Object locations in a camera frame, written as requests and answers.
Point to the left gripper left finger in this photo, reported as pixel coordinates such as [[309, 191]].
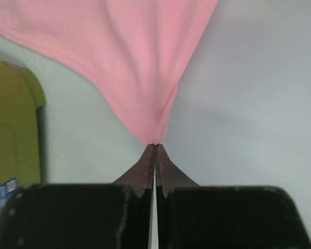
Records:
[[115, 215]]

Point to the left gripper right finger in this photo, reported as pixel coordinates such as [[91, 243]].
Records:
[[195, 216]]

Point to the pink t shirt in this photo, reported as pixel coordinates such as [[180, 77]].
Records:
[[134, 52]]

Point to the olive green plastic bin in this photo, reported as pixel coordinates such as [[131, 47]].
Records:
[[21, 97]]

